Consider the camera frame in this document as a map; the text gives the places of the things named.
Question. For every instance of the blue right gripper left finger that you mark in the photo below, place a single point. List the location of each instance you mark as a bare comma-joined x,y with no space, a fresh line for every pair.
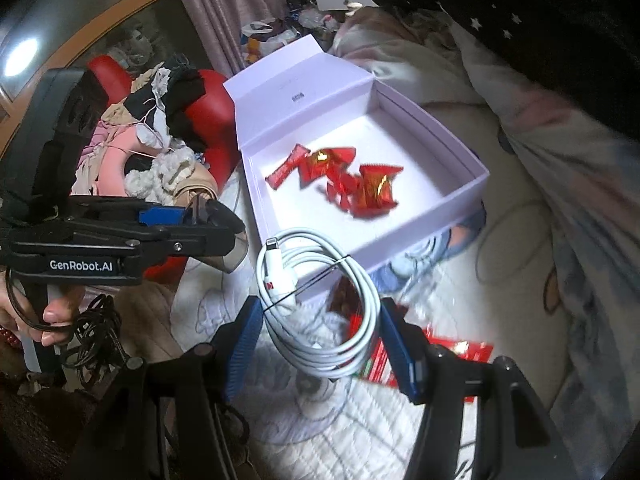
235,344

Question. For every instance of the white open gift box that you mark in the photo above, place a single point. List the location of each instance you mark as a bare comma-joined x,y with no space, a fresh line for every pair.
302,95

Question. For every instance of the orange white shopping bag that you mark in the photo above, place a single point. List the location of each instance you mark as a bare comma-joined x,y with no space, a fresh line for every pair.
261,38

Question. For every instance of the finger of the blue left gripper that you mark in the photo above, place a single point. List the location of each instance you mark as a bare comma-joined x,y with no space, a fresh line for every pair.
157,215
214,235

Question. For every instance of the small red sachet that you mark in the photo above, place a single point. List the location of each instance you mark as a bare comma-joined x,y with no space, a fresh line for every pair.
277,177

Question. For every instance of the pile of clothes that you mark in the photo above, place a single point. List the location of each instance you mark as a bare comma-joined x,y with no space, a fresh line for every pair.
150,140

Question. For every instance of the person's left hand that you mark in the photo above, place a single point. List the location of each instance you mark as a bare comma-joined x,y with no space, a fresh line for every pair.
60,311

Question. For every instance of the large red spicy snack bag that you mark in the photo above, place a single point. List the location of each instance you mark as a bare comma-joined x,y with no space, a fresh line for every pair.
378,371

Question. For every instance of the white quilted cartoon bedspread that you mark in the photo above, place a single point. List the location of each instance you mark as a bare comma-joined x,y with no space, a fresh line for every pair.
490,300

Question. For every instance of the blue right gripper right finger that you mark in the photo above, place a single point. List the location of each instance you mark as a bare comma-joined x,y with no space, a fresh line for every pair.
405,345

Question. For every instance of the dark brown snack wrapper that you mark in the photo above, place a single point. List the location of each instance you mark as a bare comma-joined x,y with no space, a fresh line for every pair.
347,305

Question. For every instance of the red pyramid candy packet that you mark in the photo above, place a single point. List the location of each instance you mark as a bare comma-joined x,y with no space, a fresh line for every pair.
314,166

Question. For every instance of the black star-pattern blanket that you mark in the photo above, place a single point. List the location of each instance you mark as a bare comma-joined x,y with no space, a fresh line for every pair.
587,50

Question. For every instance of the red propeller fan blade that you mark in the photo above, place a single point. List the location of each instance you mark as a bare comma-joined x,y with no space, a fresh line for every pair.
341,187

